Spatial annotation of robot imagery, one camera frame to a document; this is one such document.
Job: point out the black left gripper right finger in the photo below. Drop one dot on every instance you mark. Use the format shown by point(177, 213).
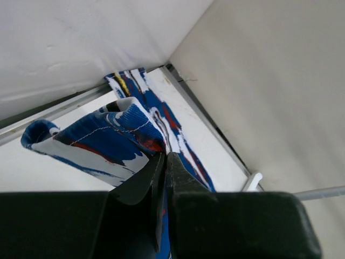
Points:
point(189, 213)

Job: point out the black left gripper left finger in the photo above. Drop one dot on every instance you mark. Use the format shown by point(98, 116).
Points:
point(135, 210)

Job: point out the blue white red patterned trousers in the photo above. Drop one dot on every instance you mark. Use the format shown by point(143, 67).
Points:
point(117, 140)

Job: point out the white metal clothes rack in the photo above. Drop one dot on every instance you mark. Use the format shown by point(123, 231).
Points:
point(256, 182)

